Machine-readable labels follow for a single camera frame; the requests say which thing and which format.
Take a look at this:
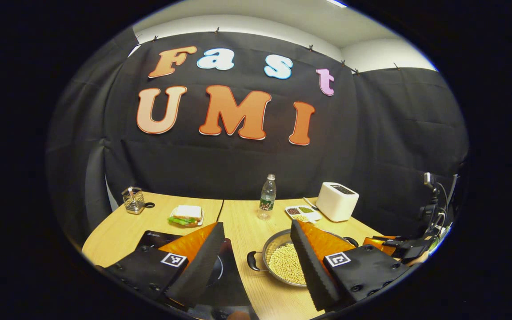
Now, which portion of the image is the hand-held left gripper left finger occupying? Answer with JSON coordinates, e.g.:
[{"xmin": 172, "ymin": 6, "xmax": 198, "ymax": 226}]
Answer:
[{"xmin": 104, "ymin": 221, "xmax": 226, "ymax": 310}]

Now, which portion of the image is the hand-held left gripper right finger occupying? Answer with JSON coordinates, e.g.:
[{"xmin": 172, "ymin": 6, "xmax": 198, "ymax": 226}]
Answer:
[{"xmin": 290, "ymin": 219, "xmax": 412, "ymax": 312}]

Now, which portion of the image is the black induction cooktop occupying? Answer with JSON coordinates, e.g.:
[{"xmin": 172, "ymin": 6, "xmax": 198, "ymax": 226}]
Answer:
[{"xmin": 136, "ymin": 230, "xmax": 257, "ymax": 320}]

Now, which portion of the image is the steel pot with black handles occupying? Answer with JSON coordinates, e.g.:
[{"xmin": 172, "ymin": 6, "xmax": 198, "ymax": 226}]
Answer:
[{"xmin": 247, "ymin": 228, "xmax": 359, "ymax": 288}]

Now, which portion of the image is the pile of yellow soybeans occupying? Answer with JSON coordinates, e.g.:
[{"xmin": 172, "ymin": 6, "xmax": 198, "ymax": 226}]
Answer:
[{"xmin": 268, "ymin": 243, "xmax": 307, "ymax": 285}]

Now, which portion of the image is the sandwich with lettuce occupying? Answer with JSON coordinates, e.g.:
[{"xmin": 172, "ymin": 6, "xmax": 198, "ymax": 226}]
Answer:
[{"xmin": 168, "ymin": 205, "xmax": 203, "ymax": 227}]

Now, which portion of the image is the white divided tray with beans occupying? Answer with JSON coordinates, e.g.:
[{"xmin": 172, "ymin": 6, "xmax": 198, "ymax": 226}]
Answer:
[{"xmin": 285, "ymin": 205, "xmax": 322, "ymax": 224}]

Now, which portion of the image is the white toaster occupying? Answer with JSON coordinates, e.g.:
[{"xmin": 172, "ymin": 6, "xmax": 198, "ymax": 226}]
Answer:
[{"xmin": 315, "ymin": 182, "xmax": 360, "ymax": 223}]

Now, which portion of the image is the clear plastic water bottle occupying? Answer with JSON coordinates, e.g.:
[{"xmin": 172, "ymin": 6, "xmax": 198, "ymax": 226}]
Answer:
[{"xmin": 258, "ymin": 174, "xmax": 277, "ymax": 220}]

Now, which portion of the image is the metal mesh utensil holder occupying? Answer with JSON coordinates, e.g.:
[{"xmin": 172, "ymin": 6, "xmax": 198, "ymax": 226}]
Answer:
[{"xmin": 121, "ymin": 186, "xmax": 146, "ymax": 215}]

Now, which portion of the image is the black backdrop cloth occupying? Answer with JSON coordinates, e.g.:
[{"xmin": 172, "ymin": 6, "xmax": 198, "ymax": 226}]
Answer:
[{"xmin": 45, "ymin": 27, "xmax": 470, "ymax": 249}]

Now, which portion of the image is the black equipment with cables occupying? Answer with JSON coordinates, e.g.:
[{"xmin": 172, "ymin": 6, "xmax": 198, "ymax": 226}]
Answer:
[{"xmin": 418, "ymin": 172, "xmax": 459, "ymax": 241}]

